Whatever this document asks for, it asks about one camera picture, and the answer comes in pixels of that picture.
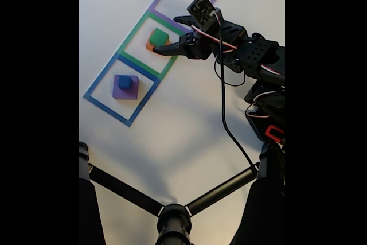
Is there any medium green cube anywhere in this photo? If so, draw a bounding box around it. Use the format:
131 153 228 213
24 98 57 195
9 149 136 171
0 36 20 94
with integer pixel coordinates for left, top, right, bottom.
149 28 169 44

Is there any small blue cube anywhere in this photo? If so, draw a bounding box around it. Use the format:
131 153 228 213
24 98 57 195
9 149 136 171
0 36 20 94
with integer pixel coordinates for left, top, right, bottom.
118 75 133 90

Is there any large purple cube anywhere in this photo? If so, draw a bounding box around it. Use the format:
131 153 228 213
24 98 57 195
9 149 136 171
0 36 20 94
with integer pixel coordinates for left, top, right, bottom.
112 74 139 101

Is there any large orange cube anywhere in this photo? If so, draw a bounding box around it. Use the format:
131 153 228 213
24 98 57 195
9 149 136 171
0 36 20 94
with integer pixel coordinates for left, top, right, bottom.
145 38 170 53

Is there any red clamp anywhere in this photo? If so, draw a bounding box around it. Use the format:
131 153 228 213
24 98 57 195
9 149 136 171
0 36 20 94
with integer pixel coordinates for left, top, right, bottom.
264 125 286 143

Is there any black tripod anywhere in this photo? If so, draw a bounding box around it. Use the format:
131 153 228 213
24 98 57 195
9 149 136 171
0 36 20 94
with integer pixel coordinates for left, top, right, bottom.
79 141 286 245

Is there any gripper camera board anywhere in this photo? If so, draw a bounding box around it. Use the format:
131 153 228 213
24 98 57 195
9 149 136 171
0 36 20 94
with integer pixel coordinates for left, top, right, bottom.
186 0 223 32

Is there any green square tape frame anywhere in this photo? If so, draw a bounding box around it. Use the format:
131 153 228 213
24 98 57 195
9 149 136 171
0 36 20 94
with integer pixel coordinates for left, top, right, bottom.
118 11 192 81

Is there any black camera cable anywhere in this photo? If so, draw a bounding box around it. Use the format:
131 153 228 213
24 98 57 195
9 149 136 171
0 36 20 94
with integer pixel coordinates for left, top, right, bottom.
213 12 259 173

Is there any blue square tape frame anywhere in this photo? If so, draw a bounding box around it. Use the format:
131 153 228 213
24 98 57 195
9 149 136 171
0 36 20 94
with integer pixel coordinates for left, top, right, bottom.
83 52 162 127

